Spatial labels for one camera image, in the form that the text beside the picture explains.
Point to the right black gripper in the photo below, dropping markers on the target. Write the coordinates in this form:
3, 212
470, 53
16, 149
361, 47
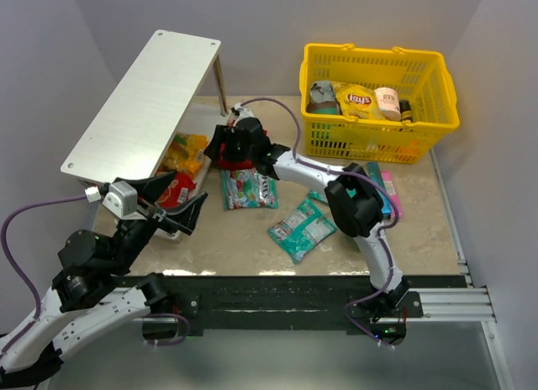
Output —
231, 142

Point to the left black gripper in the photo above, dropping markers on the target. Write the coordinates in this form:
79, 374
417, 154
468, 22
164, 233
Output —
157, 218

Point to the red candy bag with barcode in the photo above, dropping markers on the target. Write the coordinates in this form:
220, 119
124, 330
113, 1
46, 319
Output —
177, 191

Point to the red fruit candy bag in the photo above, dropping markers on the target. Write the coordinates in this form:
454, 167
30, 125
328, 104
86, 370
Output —
231, 162

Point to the orange gummy candy bag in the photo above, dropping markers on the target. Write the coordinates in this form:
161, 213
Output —
185, 154

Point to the teal Fox's candy bag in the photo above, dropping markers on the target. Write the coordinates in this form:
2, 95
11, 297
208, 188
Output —
248, 188

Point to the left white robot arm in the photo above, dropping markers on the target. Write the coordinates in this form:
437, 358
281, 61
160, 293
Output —
75, 310

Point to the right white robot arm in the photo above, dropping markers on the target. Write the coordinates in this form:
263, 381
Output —
354, 202

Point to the white two-tier shelf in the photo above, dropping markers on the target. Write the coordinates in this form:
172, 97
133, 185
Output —
175, 84

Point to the teal mint candy bag rear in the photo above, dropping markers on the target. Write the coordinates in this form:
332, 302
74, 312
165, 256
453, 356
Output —
318, 196

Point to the teal mint candy bag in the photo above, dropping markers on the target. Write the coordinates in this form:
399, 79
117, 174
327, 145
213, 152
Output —
318, 196
302, 230

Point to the teal mint candy bag front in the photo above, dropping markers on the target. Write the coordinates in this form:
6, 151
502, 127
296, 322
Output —
302, 230

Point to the grey and teal pouch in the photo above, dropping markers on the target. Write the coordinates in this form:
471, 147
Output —
322, 99

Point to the yellow Lays chip bag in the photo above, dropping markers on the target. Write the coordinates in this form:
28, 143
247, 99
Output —
356, 101

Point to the pink rectangular box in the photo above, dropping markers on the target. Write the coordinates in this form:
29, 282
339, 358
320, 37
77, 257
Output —
391, 190

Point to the pink cream jar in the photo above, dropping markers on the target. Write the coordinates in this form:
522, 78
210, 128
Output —
388, 103

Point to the yellow plastic shopping basket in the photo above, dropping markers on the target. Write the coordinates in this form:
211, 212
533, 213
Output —
418, 76

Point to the dark brown small bottle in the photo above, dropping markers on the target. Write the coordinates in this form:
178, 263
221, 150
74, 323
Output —
405, 111

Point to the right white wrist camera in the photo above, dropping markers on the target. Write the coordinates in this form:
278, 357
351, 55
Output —
237, 113

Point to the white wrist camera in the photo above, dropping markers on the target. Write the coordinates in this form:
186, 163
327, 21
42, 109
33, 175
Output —
237, 113
121, 200

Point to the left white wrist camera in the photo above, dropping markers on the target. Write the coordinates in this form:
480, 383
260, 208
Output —
121, 200

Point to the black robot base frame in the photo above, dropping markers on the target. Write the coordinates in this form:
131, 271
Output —
322, 303

